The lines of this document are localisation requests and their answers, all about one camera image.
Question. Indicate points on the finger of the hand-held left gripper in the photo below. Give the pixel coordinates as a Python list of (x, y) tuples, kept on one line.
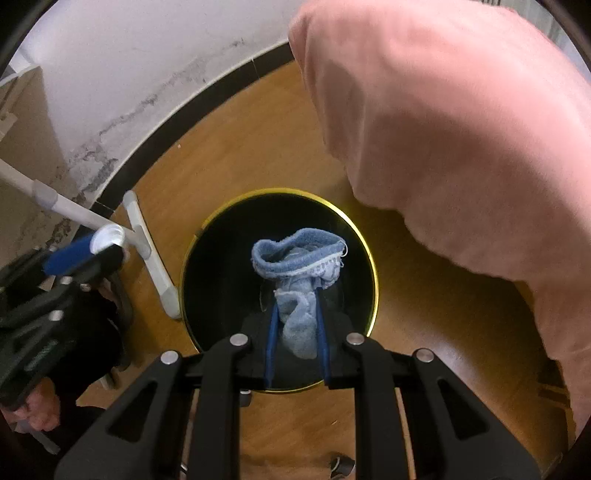
[(69, 256), (99, 265)]

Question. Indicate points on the blue terry sock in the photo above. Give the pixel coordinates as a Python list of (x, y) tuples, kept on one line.
[(295, 323)]

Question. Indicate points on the white plastic lid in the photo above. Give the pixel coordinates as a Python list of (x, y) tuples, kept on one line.
[(108, 237)]

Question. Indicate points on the person's left hand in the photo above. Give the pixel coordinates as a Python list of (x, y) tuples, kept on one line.
[(42, 406)]

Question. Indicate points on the black bin with gold rim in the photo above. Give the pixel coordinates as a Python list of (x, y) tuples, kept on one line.
[(221, 277)]

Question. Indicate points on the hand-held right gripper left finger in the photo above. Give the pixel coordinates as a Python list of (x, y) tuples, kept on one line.
[(271, 344)]

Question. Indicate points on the pink blanket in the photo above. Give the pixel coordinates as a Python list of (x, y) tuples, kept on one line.
[(438, 138)]

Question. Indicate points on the black chair caster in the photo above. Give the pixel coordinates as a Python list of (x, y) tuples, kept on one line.
[(341, 465)]

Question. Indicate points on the white tube rack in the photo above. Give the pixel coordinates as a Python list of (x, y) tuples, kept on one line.
[(154, 267)]

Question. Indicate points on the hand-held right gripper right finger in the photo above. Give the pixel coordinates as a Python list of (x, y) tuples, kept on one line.
[(324, 344)]

